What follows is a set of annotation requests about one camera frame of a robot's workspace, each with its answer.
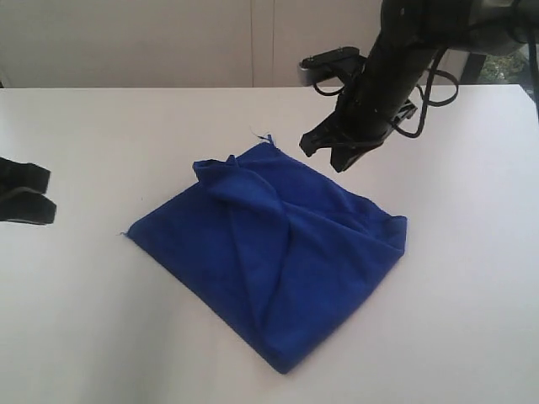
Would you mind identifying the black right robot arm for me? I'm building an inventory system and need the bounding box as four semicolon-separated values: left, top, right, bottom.
298;0;538;173

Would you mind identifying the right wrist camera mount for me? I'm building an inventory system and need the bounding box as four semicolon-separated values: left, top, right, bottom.
297;46;366;87

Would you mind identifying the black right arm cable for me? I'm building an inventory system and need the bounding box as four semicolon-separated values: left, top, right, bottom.
313;45;460;139

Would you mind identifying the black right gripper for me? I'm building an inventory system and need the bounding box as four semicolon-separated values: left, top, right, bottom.
299;37;437;172

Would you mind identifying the black window frame post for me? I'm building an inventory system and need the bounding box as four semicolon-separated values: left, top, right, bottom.
460;53;487;85

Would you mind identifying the blue towel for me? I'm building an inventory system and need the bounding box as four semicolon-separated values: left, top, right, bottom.
126;139;408;374

